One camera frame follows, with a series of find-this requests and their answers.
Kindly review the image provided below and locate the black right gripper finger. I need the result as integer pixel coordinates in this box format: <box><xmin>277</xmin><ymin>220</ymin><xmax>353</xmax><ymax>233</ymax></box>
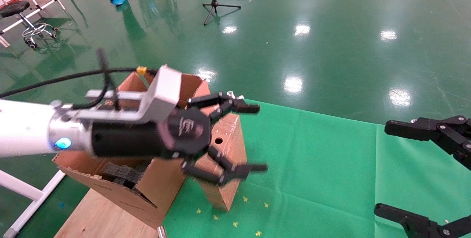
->
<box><xmin>374</xmin><ymin>203</ymin><xmax>471</xmax><ymax>238</ymax></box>
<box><xmin>385</xmin><ymin>116</ymin><xmax>471</xmax><ymax>170</ymax></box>

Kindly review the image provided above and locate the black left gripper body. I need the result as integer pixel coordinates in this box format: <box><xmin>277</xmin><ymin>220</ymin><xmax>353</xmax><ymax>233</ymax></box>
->
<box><xmin>91</xmin><ymin>107</ymin><xmax>213</xmax><ymax>159</ymax></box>

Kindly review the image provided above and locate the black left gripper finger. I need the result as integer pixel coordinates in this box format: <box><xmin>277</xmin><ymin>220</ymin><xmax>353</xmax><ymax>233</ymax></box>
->
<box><xmin>181</xmin><ymin>145</ymin><xmax>268</xmax><ymax>186</ymax></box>
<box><xmin>188</xmin><ymin>92</ymin><xmax>261</xmax><ymax>122</ymax></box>

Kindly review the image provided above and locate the small brown cardboard box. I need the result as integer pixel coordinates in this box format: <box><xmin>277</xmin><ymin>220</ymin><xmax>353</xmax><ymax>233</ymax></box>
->
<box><xmin>191</xmin><ymin>106</ymin><xmax>248</xmax><ymax>212</ymax></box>

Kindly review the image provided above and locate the large open brown carton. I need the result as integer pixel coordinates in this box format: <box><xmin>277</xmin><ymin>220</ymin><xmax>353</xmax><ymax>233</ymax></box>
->
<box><xmin>52</xmin><ymin>72</ymin><xmax>212</xmax><ymax>230</ymax></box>

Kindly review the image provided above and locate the black foam block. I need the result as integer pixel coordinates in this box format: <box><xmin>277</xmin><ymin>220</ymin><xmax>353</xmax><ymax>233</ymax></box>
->
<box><xmin>101</xmin><ymin>161</ymin><xmax>148</xmax><ymax>189</ymax></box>

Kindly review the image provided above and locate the green table cloth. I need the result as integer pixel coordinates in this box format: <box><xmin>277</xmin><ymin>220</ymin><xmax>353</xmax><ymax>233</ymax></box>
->
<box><xmin>162</xmin><ymin>98</ymin><xmax>471</xmax><ymax>238</ymax></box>

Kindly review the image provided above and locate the black wheeled stool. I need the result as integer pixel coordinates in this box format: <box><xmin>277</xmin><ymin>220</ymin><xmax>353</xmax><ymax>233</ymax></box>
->
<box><xmin>0</xmin><ymin>1</ymin><xmax>59</xmax><ymax>50</ymax></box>

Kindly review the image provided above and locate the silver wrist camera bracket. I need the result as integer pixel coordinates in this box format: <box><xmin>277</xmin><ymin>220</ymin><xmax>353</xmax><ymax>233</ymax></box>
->
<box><xmin>86</xmin><ymin>65</ymin><xmax>183</xmax><ymax>122</ymax></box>

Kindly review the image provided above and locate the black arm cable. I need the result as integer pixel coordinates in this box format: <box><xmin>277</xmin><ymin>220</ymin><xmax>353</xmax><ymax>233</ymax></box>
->
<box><xmin>0</xmin><ymin>49</ymin><xmax>159</xmax><ymax>110</ymax></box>

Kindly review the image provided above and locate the white table leg frame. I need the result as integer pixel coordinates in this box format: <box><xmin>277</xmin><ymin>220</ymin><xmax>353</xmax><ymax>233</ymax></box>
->
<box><xmin>0</xmin><ymin>170</ymin><xmax>67</xmax><ymax>238</ymax></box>

